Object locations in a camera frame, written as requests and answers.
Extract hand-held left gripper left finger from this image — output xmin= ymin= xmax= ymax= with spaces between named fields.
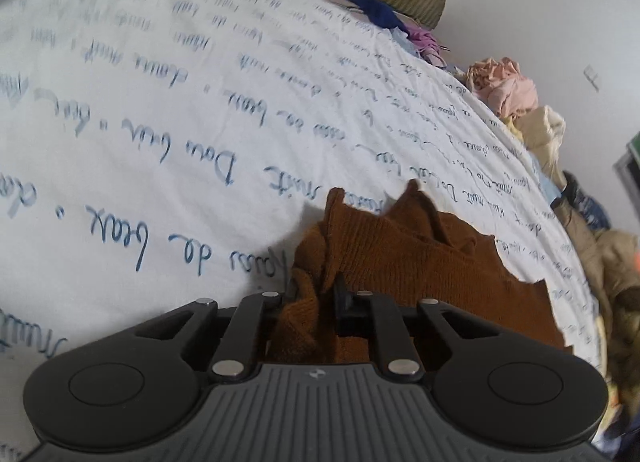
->
xmin=132 ymin=293 xmax=296 ymax=382

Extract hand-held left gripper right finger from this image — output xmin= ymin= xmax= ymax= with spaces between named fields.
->
xmin=334 ymin=274 xmax=496 ymax=382

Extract brown knit sweater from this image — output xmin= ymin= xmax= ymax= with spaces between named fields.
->
xmin=265 ymin=179 xmax=573 ymax=365

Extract pink crumpled clothes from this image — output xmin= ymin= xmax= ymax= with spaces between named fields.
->
xmin=467 ymin=57 xmax=541 ymax=118

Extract white script-printed bed sheet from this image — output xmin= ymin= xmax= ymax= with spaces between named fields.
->
xmin=0 ymin=0 xmax=608 ymax=462

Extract light blue cloth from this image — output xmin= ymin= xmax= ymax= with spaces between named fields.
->
xmin=540 ymin=162 xmax=568 ymax=205

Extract dark patterned garment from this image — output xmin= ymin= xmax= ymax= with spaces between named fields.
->
xmin=562 ymin=171 xmax=613 ymax=230

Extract tan garment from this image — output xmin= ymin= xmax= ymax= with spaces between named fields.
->
xmin=552 ymin=197 xmax=640 ymax=418

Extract purple cloth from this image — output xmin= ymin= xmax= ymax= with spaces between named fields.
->
xmin=402 ymin=24 xmax=451 ymax=65

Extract dark blue cloth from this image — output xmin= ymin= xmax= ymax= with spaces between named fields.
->
xmin=340 ymin=0 xmax=408 ymax=30

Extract grey framed panel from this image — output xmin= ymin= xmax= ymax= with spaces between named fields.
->
xmin=614 ymin=134 xmax=640 ymax=190

